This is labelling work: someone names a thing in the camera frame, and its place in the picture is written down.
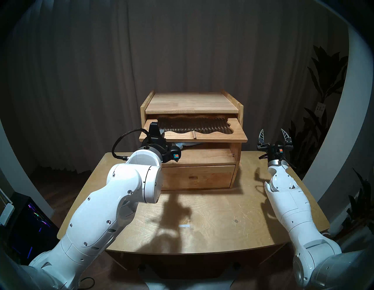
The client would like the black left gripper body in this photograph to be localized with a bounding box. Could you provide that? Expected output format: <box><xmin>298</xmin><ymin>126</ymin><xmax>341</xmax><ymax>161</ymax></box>
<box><xmin>143</xmin><ymin>140</ymin><xmax>181</xmax><ymax>163</ymax></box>

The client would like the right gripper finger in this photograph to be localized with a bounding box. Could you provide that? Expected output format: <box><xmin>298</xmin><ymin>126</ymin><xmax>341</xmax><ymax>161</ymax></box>
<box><xmin>257</xmin><ymin>129</ymin><xmax>270</xmax><ymax>149</ymax></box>
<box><xmin>280</xmin><ymin>129</ymin><xmax>293</xmax><ymax>148</ymax></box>

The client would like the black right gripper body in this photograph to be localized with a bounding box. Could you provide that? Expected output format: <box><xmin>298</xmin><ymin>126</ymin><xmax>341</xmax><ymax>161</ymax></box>
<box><xmin>269</xmin><ymin>143</ymin><xmax>285</xmax><ymax>161</ymax></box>

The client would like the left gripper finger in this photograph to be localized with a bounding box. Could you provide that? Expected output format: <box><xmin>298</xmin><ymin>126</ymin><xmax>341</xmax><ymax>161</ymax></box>
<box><xmin>148</xmin><ymin>122</ymin><xmax>165</xmax><ymax>143</ymax></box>

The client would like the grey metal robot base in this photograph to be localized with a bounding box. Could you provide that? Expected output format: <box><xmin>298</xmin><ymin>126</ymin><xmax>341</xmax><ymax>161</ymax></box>
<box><xmin>137</xmin><ymin>263</ymin><xmax>243</xmax><ymax>290</ymax></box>

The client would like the wooden cabinet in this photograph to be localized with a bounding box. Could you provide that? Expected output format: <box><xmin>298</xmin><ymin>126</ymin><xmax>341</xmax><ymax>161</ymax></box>
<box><xmin>140</xmin><ymin>90</ymin><xmax>244</xmax><ymax>190</ymax></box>

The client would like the white curved pillar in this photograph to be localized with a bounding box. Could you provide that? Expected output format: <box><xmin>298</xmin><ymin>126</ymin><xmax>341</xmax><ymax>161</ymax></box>
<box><xmin>0</xmin><ymin>120</ymin><xmax>54</xmax><ymax>217</ymax></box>
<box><xmin>304</xmin><ymin>23</ymin><xmax>374</xmax><ymax>199</ymax></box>

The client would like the tall dark leafy plant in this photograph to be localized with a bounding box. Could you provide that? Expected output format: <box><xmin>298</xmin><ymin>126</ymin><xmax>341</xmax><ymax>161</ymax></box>
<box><xmin>285</xmin><ymin>45</ymin><xmax>349</xmax><ymax>176</ymax></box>

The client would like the dark plant in white pot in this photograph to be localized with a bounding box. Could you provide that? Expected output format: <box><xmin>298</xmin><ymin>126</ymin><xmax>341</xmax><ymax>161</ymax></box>
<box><xmin>342</xmin><ymin>168</ymin><xmax>374</xmax><ymax>234</ymax></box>

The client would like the black computer with coloured lights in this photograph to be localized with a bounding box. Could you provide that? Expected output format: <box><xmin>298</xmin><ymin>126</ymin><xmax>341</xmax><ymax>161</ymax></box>
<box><xmin>7</xmin><ymin>193</ymin><xmax>60</xmax><ymax>265</ymax></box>

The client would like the small white box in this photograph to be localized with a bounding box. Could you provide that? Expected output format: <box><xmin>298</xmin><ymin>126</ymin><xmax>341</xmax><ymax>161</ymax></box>
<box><xmin>0</xmin><ymin>203</ymin><xmax>15</xmax><ymax>226</ymax></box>

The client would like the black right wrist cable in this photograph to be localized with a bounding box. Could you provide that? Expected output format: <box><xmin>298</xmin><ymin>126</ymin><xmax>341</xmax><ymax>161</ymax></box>
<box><xmin>259</xmin><ymin>153</ymin><xmax>296</xmax><ymax>169</ymax></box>

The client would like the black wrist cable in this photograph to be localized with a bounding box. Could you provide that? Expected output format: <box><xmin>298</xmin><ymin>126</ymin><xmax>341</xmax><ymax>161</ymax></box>
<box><xmin>259</xmin><ymin>153</ymin><xmax>296</xmax><ymax>169</ymax></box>
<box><xmin>112</xmin><ymin>128</ymin><xmax>149</xmax><ymax>160</ymax></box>

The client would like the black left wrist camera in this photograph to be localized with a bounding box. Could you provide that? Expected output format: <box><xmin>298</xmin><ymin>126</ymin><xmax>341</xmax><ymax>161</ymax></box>
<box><xmin>168</xmin><ymin>146</ymin><xmax>181</xmax><ymax>163</ymax></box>

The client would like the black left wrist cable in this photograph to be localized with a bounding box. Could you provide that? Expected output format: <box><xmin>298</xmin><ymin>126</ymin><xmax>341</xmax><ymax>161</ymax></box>
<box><xmin>112</xmin><ymin>128</ymin><xmax>149</xmax><ymax>160</ymax></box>

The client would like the black floor cable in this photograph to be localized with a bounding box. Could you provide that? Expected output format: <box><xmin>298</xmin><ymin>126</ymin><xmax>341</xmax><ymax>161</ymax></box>
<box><xmin>79</xmin><ymin>276</ymin><xmax>95</xmax><ymax>290</ymax></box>

